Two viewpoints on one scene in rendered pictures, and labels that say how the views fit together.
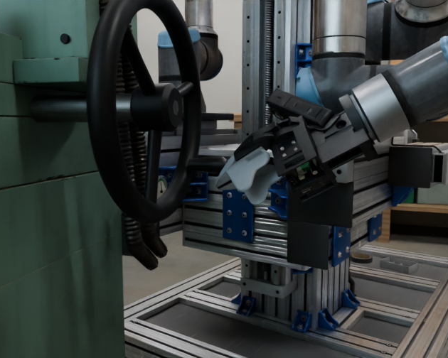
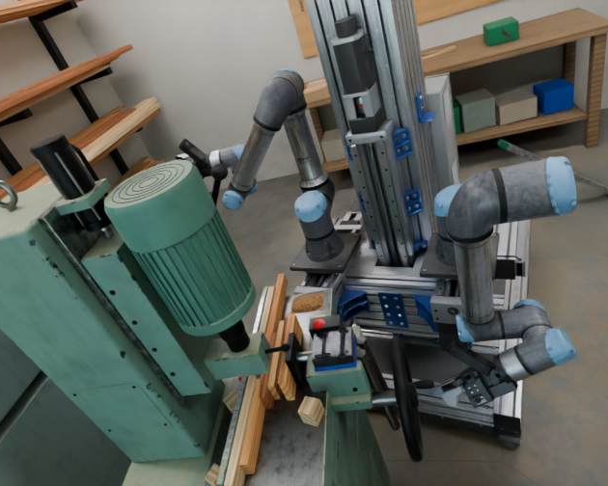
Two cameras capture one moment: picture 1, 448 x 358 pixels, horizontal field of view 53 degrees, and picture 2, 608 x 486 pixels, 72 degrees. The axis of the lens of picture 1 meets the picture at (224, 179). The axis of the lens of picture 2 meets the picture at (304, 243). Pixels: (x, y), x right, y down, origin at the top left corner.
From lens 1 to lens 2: 0.97 m
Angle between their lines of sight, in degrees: 25
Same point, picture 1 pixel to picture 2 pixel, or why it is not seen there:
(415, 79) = (536, 365)
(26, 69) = (341, 407)
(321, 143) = (489, 384)
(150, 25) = (165, 19)
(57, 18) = (347, 382)
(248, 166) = (451, 393)
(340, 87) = (485, 336)
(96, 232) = not seen: hidden behind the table
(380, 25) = not seen: hidden behind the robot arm
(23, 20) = (327, 385)
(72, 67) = (368, 404)
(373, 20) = not seen: hidden behind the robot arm
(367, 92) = (511, 369)
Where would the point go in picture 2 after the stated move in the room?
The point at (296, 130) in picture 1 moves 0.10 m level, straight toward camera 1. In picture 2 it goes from (476, 382) to (492, 418)
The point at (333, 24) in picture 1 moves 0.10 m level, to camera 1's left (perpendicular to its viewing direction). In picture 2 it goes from (478, 313) to (439, 327)
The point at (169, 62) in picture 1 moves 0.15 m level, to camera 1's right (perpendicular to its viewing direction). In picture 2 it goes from (314, 230) to (352, 216)
